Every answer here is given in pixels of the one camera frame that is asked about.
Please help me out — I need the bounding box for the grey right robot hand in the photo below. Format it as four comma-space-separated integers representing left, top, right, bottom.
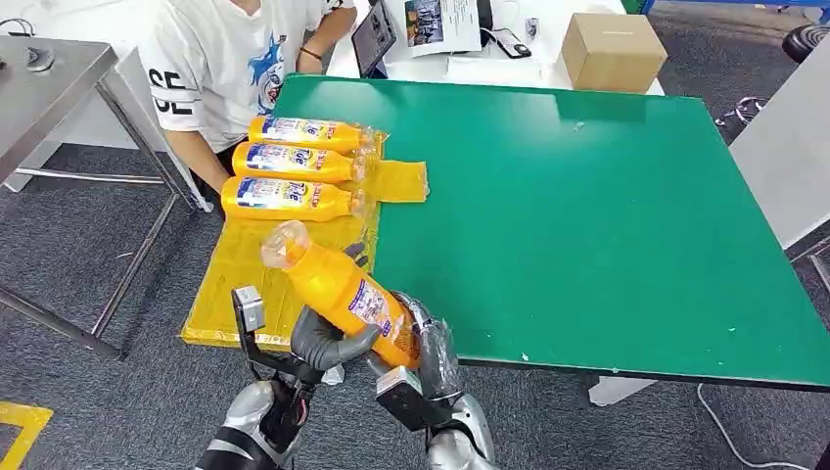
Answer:
364, 292, 464, 403

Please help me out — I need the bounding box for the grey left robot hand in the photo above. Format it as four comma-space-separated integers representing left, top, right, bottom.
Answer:
290, 242, 385, 376

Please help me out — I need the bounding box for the orange drink bottle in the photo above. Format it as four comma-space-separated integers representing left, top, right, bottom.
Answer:
220, 175, 372, 224
260, 220, 423, 371
248, 115, 378, 155
231, 141, 371, 185

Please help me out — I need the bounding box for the yellow sheet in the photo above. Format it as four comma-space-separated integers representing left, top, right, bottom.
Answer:
180, 129, 431, 353

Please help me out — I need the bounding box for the green table mat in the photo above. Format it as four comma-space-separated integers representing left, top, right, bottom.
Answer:
272, 72, 830, 391

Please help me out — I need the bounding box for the yellow floor tape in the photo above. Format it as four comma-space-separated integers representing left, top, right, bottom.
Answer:
0, 401, 55, 470

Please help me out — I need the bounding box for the black tablet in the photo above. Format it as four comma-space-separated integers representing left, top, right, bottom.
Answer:
350, 1, 398, 80

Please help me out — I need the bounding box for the person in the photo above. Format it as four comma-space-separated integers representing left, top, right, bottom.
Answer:
139, 0, 359, 203

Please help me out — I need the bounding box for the white desk with side panel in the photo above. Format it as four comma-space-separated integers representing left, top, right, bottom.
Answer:
0, 0, 215, 215

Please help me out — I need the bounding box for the black phone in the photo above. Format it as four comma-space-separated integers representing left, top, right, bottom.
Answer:
487, 26, 533, 60

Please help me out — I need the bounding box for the printed paper sheet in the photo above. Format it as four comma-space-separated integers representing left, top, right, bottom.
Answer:
382, 0, 484, 60

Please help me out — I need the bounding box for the black upright device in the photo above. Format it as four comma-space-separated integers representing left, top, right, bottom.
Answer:
476, 0, 494, 48

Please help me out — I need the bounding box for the brown cardboard box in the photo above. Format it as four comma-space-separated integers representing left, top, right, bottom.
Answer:
561, 13, 669, 95

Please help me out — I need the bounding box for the steel bench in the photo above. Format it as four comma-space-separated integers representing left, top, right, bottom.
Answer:
0, 35, 199, 363

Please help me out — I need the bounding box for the chrome stool base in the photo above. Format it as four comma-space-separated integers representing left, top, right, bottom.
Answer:
713, 97, 767, 129

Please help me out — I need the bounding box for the round metal fixture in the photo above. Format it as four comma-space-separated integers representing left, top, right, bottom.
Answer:
25, 46, 58, 73

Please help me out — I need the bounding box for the pale grey table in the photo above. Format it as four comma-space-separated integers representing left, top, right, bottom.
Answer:
727, 39, 830, 300

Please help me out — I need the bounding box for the black stool seat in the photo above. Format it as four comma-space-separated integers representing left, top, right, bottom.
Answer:
781, 24, 830, 65

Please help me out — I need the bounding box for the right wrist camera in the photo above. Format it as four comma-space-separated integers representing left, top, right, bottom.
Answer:
374, 365, 455, 434

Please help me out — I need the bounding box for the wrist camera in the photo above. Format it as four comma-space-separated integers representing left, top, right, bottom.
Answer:
374, 365, 455, 434
231, 286, 329, 385

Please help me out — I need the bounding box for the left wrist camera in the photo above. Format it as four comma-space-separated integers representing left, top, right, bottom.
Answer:
231, 286, 329, 385

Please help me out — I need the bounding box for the white floor cable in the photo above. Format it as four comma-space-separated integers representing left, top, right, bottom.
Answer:
695, 384, 811, 470

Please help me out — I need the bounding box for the blue metal frame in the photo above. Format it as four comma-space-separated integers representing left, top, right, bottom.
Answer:
640, 0, 830, 11

